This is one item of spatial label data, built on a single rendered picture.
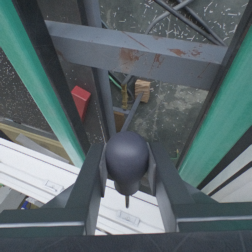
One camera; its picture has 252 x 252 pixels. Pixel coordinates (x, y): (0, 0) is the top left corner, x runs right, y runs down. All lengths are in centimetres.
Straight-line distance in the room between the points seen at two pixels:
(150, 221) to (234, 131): 29
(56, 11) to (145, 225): 54
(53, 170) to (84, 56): 33
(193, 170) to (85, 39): 21
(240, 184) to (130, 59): 18
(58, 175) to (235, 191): 37
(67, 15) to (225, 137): 46
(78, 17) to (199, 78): 38
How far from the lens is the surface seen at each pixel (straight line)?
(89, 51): 22
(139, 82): 128
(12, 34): 21
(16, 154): 55
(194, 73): 19
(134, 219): 42
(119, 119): 120
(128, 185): 16
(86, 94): 64
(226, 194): 27
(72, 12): 52
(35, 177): 51
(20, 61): 23
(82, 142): 36
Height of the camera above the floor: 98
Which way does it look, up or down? 34 degrees down
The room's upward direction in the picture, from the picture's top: 155 degrees counter-clockwise
